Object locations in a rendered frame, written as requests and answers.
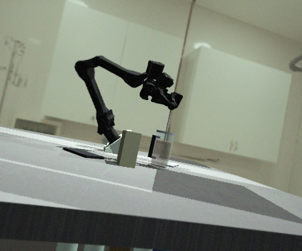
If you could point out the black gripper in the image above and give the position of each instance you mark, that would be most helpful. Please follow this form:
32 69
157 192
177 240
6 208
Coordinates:
160 95

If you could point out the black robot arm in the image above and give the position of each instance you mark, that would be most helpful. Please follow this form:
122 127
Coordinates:
105 117

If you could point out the glass french press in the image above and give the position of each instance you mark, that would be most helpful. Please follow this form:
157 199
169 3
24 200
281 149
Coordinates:
160 147

